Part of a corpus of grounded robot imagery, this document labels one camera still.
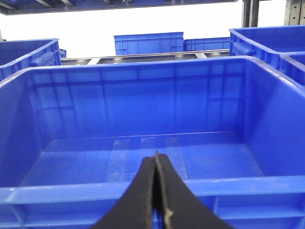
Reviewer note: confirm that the dark overhead shelf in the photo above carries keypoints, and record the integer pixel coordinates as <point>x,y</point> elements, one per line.
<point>18,7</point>

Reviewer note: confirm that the blue bin front left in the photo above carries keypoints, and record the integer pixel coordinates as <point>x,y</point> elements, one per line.
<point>18,55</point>

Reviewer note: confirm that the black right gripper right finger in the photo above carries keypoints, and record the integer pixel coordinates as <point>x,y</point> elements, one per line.
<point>176,205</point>

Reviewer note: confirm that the blue bin front right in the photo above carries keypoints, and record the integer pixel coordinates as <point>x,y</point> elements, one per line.
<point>72,138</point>

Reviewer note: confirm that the blue bin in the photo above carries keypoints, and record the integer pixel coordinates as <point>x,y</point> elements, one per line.
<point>72,138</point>
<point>18,55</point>
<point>267,43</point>

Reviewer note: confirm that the far blue crate left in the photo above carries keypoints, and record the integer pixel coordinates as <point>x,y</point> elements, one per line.
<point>149,43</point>

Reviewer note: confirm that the blue crate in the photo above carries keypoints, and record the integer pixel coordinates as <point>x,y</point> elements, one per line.
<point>149,43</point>
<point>204,44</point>

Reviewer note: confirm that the far blue crate right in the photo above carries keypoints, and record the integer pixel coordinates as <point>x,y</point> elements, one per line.
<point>204,44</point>

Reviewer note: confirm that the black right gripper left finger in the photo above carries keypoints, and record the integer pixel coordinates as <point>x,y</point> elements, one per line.
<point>134,209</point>

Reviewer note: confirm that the blue bin rear right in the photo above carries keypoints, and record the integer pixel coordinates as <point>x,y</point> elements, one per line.
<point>267,43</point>

